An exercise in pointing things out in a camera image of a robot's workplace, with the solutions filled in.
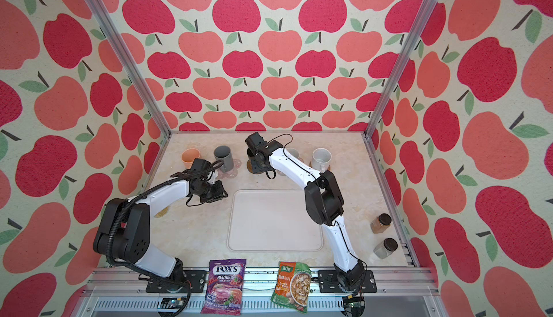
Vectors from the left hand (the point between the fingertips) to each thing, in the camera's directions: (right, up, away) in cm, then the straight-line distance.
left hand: (227, 197), depth 90 cm
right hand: (+14, +12, +4) cm, 19 cm away
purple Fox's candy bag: (+4, -25, -20) cm, 33 cm away
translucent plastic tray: (+19, -10, 0) cm, 21 cm away
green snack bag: (+27, -26, -19) cm, 42 cm away
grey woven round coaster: (-10, +12, -16) cm, 22 cm away
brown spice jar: (+60, -7, -12) cm, 62 cm away
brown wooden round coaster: (+7, +12, +17) cm, 22 cm away
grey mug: (-4, +19, +9) cm, 21 cm away
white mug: (+43, +16, +14) cm, 49 cm away
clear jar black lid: (+59, -14, -17) cm, 63 cm away
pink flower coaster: (-2, +8, +14) cm, 16 cm away
